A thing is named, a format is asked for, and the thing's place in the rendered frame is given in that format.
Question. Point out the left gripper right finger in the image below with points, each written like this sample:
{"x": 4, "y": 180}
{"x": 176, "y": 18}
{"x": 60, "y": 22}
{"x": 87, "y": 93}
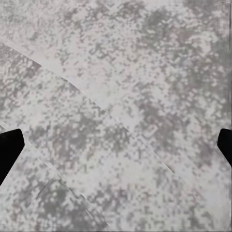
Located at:
{"x": 224, "y": 142}

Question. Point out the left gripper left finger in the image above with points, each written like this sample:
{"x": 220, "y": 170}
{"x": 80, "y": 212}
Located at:
{"x": 11, "y": 145}

